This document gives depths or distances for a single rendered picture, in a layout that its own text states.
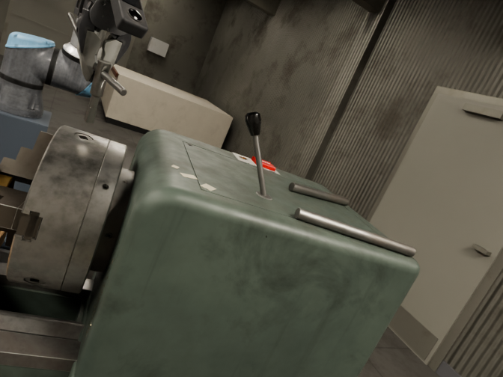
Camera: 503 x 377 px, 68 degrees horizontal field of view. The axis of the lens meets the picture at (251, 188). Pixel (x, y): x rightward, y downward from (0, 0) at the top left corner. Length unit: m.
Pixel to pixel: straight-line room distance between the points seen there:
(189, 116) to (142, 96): 0.89
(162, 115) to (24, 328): 6.15
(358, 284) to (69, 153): 0.59
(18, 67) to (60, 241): 0.72
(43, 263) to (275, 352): 0.46
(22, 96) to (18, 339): 0.73
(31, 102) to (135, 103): 5.47
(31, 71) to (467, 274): 3.13
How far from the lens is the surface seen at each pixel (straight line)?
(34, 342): 0.85
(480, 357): 3.46
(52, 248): 0.70
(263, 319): 0.75
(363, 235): 0.77
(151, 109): 6.82
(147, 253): 0.62
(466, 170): 3.60
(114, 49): 0.76
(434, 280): 3.57
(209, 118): 7.09
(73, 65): 1.29
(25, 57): 1.30
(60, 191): 0.69
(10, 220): 0.72
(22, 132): 1.30
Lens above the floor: 1.44
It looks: 14 degrees down
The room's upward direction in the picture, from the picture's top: 24 degrees clockwise
